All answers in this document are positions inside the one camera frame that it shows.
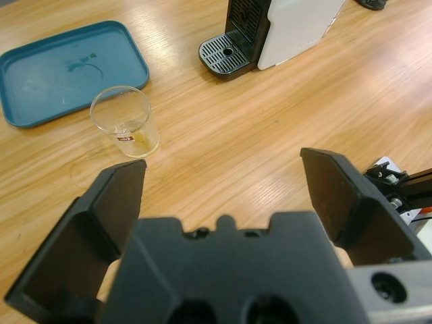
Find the silver drip grid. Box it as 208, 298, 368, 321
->
199, 35, 250, 74

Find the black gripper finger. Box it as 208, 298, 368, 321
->
5, 159, 148, 324
300, 147, 432, 268

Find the white capsule coffee machine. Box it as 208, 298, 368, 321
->
198, 0, 348, 81

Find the teal plastic tray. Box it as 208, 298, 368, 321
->
0, 20, 151, 130

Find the clear glass cup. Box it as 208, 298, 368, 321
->
90, 85, 161, 159

